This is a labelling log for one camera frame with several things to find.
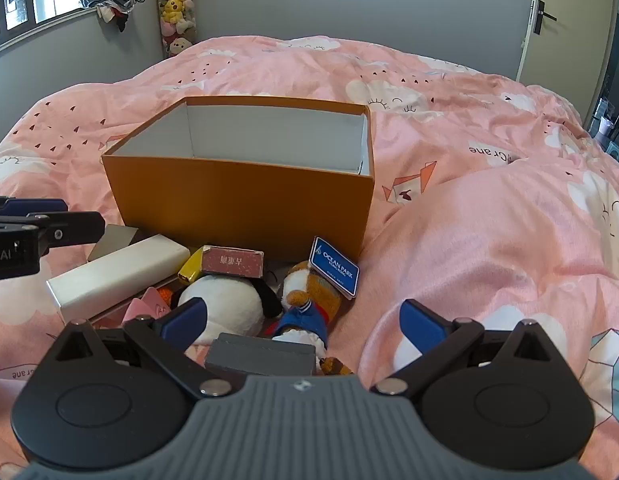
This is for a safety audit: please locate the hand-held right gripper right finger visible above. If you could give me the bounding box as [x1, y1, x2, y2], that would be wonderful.
[372, 299, 547, 396]

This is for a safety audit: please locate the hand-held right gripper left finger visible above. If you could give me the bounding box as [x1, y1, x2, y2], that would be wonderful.
[54, 297, 230, 401]

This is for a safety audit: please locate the orange cardboard box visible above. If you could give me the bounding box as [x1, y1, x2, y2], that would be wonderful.
[100, 96, 376, 266]

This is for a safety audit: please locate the black door handle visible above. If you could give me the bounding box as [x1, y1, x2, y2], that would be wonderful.
[531, 0, 559, 36]

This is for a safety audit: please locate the pile of clothes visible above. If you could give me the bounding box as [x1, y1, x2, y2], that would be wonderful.
[80, 0, 145, 33]

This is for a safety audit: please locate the dark grey box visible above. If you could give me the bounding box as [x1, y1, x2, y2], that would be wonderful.
[204, 332, 319, 377]

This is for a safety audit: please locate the cream door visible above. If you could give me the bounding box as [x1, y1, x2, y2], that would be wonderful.
[514, 0, 619, 86]

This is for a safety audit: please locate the brown plush with blue tag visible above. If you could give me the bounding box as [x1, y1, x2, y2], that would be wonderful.
[262, 236, 361, 377]

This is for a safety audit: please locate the pink pouch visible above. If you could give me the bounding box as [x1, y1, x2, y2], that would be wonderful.
[102, 287, 173, 331]

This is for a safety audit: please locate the clear tube of plush toys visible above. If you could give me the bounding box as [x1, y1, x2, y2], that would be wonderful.
[152, 0, 198, 58]

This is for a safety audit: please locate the white plush with black ear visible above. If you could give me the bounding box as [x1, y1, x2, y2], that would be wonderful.
[177, 272, 284, 347]

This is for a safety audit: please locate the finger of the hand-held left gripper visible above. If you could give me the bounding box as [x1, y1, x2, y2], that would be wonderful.
[27, 211, 106, 249]
[0, 194, 69, 219]

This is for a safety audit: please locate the reddish patterned small box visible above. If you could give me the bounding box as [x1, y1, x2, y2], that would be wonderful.
[200, 245, 265, 281]

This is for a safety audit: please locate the long white box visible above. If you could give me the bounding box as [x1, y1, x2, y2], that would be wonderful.
[46, 234, 191, 325]

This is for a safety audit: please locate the yellow packet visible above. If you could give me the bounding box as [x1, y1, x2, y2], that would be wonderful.
[178, 247, 205, 283]

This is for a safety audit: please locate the pink printed blanket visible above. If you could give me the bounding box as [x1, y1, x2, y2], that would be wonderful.
[0, 36, 619, 480]

